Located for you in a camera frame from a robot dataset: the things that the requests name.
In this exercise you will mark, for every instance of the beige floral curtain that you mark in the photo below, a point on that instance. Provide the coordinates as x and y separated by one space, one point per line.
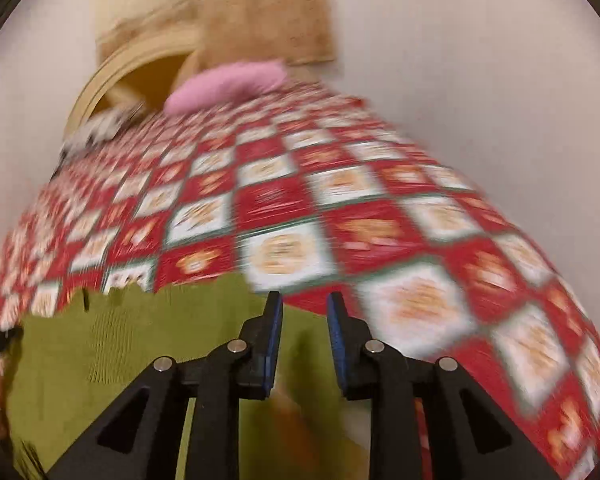
135 5
265 20

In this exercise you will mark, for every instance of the red checkered printed blanket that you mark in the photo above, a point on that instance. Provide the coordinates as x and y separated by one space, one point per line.
380 210

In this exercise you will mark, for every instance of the white grey patterned pillow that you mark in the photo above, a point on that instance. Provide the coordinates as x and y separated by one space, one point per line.
102 127

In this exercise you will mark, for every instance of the pink pillow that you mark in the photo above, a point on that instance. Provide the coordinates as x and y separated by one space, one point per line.
220 87

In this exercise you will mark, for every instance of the cream wooden bed headboard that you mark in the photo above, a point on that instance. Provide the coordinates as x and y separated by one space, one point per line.
145 77

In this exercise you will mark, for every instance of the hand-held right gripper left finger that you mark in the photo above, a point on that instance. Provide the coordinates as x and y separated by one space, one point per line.
275 340

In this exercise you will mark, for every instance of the green orange cream striped sweater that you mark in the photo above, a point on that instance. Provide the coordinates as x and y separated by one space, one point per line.
130 360

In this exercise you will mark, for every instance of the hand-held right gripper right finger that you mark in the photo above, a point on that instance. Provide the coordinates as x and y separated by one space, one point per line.
336 345

